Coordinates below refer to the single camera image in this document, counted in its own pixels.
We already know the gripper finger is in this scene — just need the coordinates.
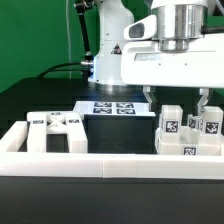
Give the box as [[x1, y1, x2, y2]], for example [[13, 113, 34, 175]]
[[143, 86, 156, 112], [197, 88, 210, 115]]

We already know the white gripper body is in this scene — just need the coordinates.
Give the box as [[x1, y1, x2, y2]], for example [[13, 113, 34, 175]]
[[121, 35, 224, 88]]

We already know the white chair seat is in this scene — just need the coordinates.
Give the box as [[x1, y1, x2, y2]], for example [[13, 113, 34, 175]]
[[155, 126, 224, 156]]

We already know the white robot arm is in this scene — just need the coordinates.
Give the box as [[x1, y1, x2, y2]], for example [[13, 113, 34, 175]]
[[75, 0, 224, 111]]

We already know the white tagged cube right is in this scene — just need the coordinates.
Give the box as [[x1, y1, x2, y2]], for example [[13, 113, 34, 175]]
[[187, 114, 201, 130]]

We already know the white U-shaped obstacle fence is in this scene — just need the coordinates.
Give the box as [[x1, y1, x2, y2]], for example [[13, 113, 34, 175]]
[[0, 121, 224, 180]]

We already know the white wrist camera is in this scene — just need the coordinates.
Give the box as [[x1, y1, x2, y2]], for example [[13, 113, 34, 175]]
[[124, 15, 157, 41]]

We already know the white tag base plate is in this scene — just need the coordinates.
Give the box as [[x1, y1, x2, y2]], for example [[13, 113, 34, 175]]
[[73, 101, 155, 117]]

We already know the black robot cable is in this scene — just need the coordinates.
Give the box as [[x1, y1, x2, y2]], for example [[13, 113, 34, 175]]
[[36, 61, 88, 80]]

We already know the white chair back frame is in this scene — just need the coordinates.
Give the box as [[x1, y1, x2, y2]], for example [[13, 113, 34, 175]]
[[27, 111, 88, 153]]

